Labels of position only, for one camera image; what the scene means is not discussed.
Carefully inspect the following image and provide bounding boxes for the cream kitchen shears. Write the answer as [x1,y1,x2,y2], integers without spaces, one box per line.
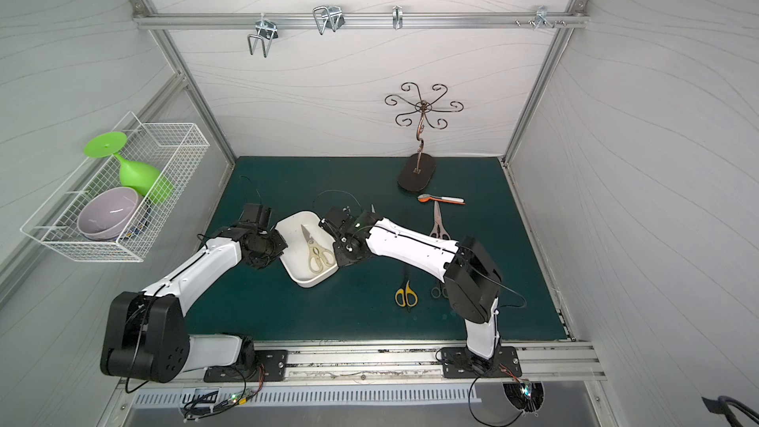
[302,225,336,274]

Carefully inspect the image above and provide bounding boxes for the white plastic storage box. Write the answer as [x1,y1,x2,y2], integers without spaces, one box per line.
[275,212,338,289]

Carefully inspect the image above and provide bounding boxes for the yellow black handled scissors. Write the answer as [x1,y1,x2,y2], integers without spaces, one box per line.
[393,270,418,310]

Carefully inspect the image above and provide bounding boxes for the grey pink handled scissors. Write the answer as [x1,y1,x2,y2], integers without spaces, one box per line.
[430,201,451,240]

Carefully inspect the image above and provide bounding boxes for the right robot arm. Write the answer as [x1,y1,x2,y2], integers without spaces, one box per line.
[319,212,502,362]

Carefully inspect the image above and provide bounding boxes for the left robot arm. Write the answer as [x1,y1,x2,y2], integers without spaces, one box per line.
[100,227,288,384]

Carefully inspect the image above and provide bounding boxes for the green table mat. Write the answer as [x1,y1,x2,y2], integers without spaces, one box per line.
[187,156,566,341]

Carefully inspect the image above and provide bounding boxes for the orange white spoon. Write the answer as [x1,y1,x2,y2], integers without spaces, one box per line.
[417,194,466,205]

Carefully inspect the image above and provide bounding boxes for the brown metal hook stand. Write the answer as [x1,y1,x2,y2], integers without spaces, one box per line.
[385,81,464,194]

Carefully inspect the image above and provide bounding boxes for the green plastic goblet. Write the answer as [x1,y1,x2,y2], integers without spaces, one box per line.
[83,132,174,205]

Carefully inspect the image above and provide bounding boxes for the purple bowl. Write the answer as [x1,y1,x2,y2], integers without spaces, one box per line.
[76,187,143,241]

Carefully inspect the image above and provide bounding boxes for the metal double hook left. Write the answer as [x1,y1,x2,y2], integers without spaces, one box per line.
[247,16,279,57]

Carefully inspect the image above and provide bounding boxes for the metal double hook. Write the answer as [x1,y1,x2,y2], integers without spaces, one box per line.
[247,16,279,57]
[312,5,345,36]

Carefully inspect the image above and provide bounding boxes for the metal double hook middle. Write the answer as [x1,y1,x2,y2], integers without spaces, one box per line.
[312,5,345,36]

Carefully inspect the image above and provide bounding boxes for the small metal hook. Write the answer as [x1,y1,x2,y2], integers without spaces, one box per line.
[391,6,403,31]

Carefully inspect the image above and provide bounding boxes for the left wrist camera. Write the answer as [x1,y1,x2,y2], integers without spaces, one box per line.
[239,203,272,231]

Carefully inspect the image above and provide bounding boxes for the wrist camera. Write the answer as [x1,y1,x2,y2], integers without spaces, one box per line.
[239,203,272,231]
[319,207,356,239]

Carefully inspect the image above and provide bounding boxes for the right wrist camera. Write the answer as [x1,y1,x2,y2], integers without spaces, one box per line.
[319,207,356,239]

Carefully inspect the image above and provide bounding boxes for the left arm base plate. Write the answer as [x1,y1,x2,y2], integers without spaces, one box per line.
[204,350,289,383]

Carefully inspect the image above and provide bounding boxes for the white vented cable duct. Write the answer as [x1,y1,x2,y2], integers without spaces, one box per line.
[132,383,481,409]

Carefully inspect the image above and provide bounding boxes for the white wire basket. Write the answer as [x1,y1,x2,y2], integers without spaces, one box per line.
[21,113,210,263]

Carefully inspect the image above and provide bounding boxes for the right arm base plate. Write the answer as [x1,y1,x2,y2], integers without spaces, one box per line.
[435,345,523,380]

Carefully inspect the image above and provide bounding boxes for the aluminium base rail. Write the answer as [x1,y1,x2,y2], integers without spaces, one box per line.
[117,340,607,391]

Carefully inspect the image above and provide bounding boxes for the aluminium top rail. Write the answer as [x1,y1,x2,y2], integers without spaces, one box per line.
[134,10,590,31]

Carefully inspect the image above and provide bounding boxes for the metal bracket hook right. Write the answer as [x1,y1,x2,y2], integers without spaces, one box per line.
[514,6,566,30]

